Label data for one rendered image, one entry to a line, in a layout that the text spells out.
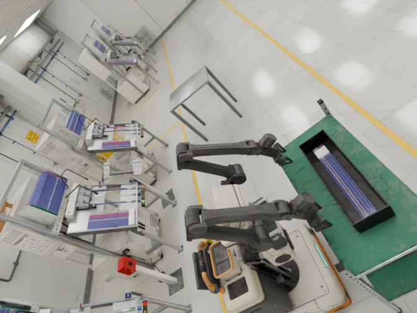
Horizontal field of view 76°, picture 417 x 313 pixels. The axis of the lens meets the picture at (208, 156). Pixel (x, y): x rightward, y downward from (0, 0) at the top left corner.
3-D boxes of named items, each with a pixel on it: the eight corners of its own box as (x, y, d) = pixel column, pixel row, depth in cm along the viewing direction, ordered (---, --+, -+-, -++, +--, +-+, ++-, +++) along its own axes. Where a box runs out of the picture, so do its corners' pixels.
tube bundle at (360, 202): (314, 153, 163) (312, 150, 161) (324, 146, 161) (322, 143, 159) (365, 221, 125) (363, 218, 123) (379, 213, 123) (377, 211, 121)
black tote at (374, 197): (305, 155, 168) (298, 146, 161) (330, 139, 162) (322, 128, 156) (360, 233, 125) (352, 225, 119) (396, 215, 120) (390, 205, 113)
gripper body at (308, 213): (312, 201, 122) (299, 199, 119) (322, 219, 115) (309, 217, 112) (303, 210, 126) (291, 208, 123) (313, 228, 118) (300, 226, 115)
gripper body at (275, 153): (277, 143, 154) (267, 141, 151) (283, 155, 147) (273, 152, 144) (271, 152, 158) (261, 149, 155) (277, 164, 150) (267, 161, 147)
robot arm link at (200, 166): (169, 159, 148) (170, 171, 140) (177, 140, 140) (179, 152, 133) (238, 174, 165) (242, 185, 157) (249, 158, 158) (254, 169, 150)
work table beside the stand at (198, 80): (242, 116, 392) (207, 80, 345) (206, 141, 420) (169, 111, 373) (237, 99, 424) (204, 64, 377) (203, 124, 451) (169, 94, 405)
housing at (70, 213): (82, 190, 335) (80, 182, 326) (75, 222, 298) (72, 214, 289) (75, 191, 333) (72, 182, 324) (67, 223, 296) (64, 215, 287)
